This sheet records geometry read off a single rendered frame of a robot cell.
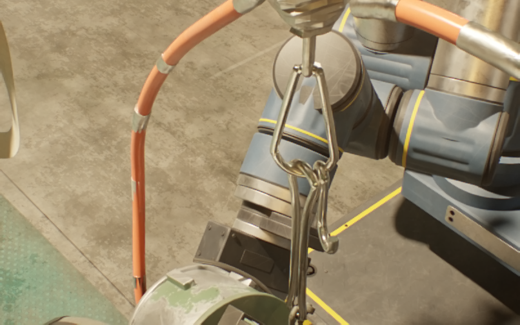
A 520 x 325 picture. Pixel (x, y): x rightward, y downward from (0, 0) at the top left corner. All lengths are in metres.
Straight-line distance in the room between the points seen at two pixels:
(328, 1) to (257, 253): 0.52
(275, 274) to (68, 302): 1.45
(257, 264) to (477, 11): 0.42
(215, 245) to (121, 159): 1.86
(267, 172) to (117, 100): 2.15
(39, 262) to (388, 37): 1.34
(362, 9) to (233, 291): 0.38
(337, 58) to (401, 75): 0.69
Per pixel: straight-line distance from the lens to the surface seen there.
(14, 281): 2.41
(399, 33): 1.56
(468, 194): 1.69
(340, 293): 1.83
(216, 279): 0.75
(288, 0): 0.42
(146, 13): 3.53
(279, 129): 0.49
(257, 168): 0.89
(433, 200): 1.75
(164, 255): 2.39
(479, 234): 1.71
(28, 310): 2.33
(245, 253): 0.89
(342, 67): 0.89
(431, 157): 1.04
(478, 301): 1.88
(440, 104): 1.03
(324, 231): 0.54
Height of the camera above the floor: 1.77
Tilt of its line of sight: 40 degrees down
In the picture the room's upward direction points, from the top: straight up
